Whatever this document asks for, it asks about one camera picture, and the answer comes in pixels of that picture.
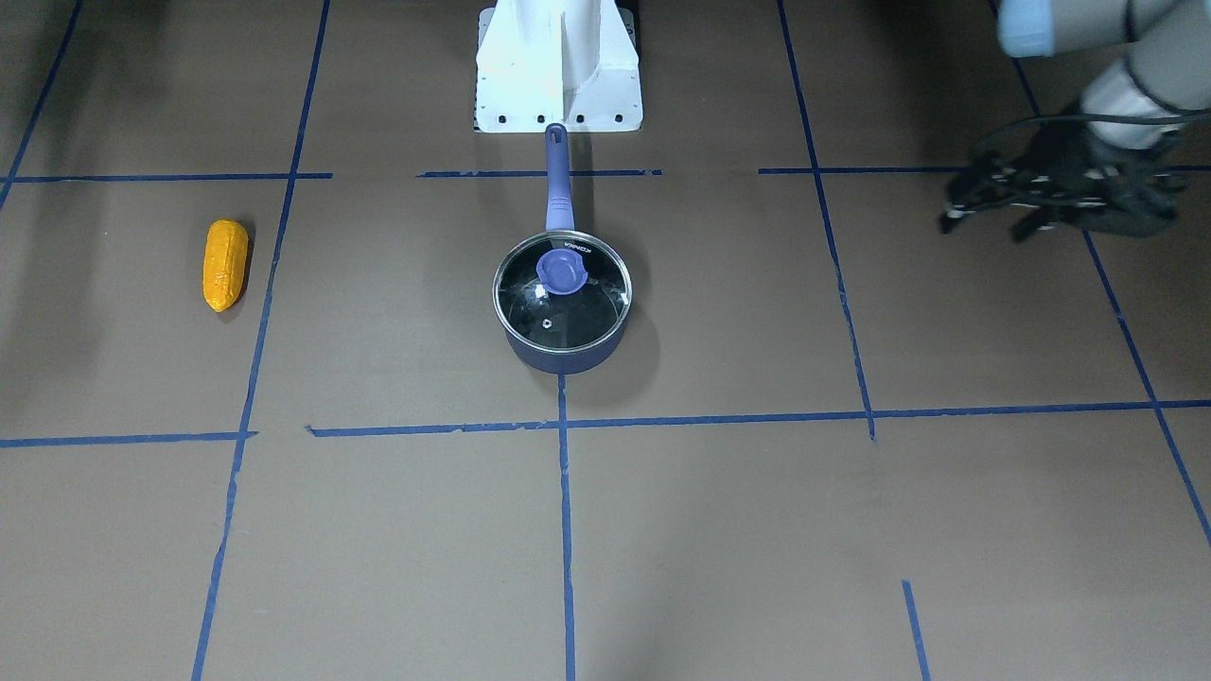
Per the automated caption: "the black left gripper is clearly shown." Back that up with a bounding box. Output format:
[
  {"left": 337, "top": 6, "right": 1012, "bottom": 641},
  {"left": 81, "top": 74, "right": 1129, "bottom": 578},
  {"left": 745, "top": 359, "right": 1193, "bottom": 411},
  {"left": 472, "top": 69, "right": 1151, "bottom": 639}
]
[{"left": 1032, "top": 128, "right": 1186, "bottom": 238}]

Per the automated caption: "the glass pot lid blue knob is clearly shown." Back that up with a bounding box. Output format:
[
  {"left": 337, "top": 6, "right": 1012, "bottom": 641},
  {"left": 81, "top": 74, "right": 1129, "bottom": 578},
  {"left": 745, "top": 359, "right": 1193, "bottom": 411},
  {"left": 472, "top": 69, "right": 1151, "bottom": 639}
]
[{"left": 492, "top": 230, "right": 633, "bottom": 355}]

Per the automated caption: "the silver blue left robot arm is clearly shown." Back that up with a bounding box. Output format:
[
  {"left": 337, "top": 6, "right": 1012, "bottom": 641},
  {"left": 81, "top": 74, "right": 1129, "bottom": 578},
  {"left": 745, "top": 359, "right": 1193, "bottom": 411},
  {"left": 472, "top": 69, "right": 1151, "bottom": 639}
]
[{"left": 998, "top": 1, "right": 1209, "bottom": 242}]

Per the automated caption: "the yellow toy corn cob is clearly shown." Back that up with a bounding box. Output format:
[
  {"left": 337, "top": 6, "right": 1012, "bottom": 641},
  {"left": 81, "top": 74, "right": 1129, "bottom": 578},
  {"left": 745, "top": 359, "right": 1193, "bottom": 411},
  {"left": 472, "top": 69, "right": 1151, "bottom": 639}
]
[{"left": 201, "top": 219, "right": 251, "bottom": 313}]

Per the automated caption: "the dark blue saucepan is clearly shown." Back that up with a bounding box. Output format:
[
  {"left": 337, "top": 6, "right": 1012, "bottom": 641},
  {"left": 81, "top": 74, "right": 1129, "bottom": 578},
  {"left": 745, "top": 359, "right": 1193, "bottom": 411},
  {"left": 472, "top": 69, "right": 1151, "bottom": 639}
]
[{"left": 492, "top": 122, "right": 633, "bottom": 374}]

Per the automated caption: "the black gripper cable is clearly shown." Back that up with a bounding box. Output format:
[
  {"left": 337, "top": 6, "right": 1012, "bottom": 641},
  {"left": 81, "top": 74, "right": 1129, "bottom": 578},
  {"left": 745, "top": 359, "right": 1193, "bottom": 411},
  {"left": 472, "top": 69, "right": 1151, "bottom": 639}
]
[{"left": 970, "top": 109, "right": 1211, "bottom": 190}]

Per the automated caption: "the white pedestal column base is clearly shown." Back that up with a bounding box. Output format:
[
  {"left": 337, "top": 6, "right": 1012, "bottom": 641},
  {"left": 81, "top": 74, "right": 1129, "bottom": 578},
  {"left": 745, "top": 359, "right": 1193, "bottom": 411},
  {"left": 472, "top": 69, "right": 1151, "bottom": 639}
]
[{"left": 474, "top": 1, "right": 644, "bottom": 135}]

